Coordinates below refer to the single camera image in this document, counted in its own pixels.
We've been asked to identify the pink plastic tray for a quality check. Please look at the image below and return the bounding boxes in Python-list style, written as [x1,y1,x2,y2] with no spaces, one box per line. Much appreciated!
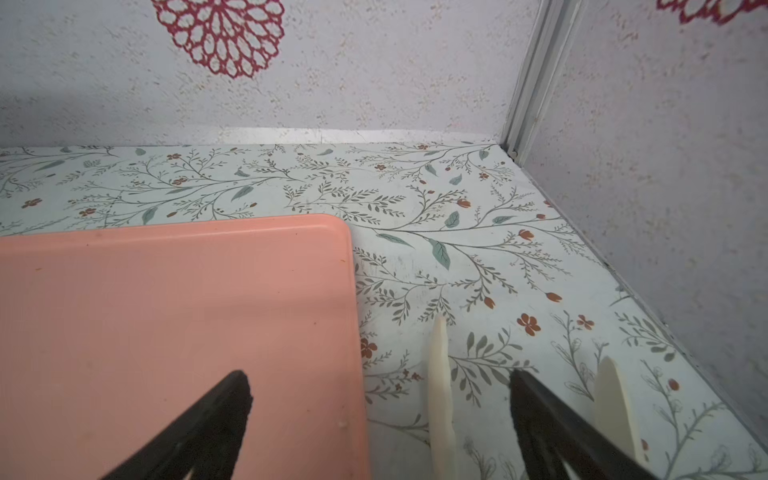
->
[1,214,371,479]

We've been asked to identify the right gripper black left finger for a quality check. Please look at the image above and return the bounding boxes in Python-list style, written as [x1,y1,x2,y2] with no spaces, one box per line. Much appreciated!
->
[105,370,253,479]

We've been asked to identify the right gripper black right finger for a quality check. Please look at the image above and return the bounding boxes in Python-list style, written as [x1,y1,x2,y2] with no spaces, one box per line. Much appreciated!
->
[509,369,654,479]

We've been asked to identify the steel tongs cream tips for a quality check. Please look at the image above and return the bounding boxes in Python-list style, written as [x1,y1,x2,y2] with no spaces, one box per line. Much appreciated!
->
[427,317,646,479]

